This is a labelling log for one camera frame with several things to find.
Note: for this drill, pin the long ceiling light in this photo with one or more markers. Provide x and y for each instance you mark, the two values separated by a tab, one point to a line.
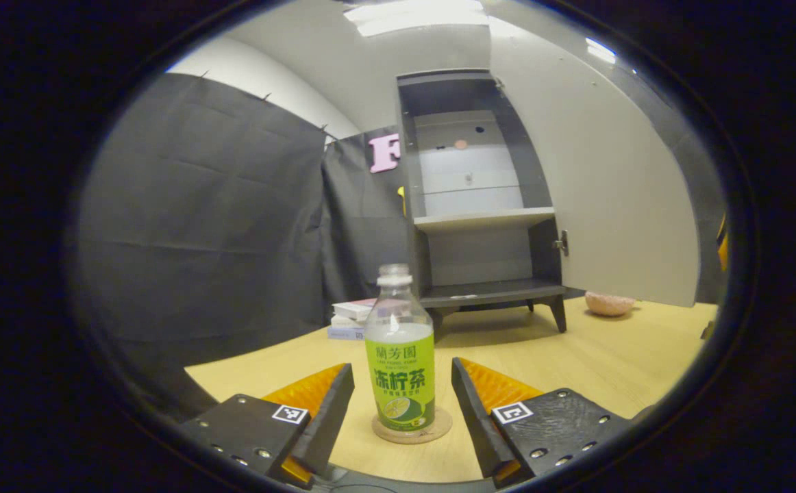
601	51

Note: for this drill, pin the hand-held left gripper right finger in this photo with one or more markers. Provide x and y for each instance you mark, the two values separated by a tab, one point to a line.
477	418

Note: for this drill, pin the round cork coaster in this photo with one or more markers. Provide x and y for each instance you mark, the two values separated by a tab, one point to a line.
442	424

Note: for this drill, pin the green label clear bottle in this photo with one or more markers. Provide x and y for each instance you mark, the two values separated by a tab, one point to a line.
401	370

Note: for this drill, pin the beige cabinet door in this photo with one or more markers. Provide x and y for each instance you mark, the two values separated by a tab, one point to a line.
610	205

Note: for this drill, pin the metal door hinge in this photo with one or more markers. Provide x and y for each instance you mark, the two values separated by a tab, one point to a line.
562	244

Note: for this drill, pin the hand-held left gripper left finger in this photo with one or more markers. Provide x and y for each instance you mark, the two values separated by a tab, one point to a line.
326	418

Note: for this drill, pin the pink textured bowl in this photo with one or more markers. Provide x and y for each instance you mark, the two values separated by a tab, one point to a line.
609	305

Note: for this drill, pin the large ceiling light panel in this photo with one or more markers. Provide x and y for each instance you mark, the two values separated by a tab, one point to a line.
418	15

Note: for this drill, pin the pale cabinet shelf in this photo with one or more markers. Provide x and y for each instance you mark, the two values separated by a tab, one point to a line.
480	220

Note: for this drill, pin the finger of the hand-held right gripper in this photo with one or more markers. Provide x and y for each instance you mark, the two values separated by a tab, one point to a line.
722	246

